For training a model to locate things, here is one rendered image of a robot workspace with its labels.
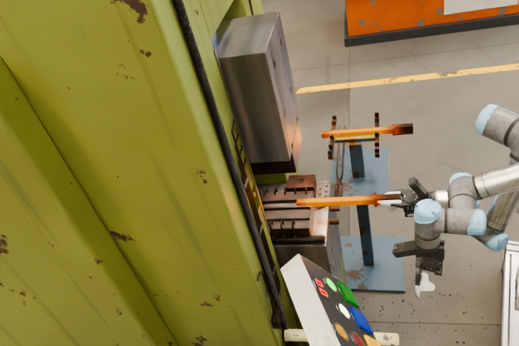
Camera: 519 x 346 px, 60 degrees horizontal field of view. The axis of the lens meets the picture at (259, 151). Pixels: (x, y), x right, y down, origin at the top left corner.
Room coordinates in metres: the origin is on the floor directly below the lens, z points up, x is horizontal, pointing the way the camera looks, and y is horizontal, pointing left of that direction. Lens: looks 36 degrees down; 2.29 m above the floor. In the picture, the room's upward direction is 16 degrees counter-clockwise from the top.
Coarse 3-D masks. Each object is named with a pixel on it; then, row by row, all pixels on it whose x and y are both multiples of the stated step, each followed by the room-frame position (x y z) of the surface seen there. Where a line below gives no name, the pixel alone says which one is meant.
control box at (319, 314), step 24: (288, 264) 0.91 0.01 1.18; (312, 264) 0.91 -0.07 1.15; (288, 288) 0.84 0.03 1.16; (312, 288) 0.79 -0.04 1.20; (336, 288) 0.86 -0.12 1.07; (312, 312) 0.73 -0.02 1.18; (336, 312) 0.74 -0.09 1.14; (312, 336) 0.67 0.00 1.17; (336, 336) 0.63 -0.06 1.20; (360, 336) 0.69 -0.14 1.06
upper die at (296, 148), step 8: (296, 128) 1.35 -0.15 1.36; (296, 136) 1.32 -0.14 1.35; (296, 144) 1.29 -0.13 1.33; (296, 152) 1.27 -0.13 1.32; (296, 160) 1.25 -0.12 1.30; (256, 168) 1.26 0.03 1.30; (264, 168) 1.25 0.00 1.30; (272, 168) 1.25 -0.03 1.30; (280, 168) 1.24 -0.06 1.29; (288, 168) 1.23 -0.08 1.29; (296, 168) 1.22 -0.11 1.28
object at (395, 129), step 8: (360, 128) 1.72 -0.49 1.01; (368, 128) 1.70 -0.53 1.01; (376, 128) 1.69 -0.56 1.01; (384, 128) 1.67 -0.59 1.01; (392, 128) 1.64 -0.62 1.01; (400, 128) 1.64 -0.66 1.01; (408, 128) 1.63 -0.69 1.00; (328, 136) 1.74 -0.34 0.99; (336, 136) 1.73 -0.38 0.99; (344, 136) 1.72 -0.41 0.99
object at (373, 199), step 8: (304, 200) 1.35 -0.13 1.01; (312, 200) 1.33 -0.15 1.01; (320, 200) 1.32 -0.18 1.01; (328, 200) 1.31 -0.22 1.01; (336, 200) 1.29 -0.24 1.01; (344, 200) 1.28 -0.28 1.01; (352, 200) 1.27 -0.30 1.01; (360, 200) 1.26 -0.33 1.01; (368, 200) 1.25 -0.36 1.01; (376, 200) 1.23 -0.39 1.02
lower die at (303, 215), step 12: (276, 192) 1.46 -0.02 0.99; (288, 192) 1.44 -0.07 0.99; (300, 192) 1.41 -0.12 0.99; (312, 192) 1.40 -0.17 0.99; (276, 216) 1.32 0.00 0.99; (288, 216) 1.30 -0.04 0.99; (300, 216) 1.28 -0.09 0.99; (312, 216) 1.31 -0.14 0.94; (276, 228) 1.26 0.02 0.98; (288, 228) 1.25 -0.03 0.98; (300, 228) 1.23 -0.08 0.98; (312, 228) 1.27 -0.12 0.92
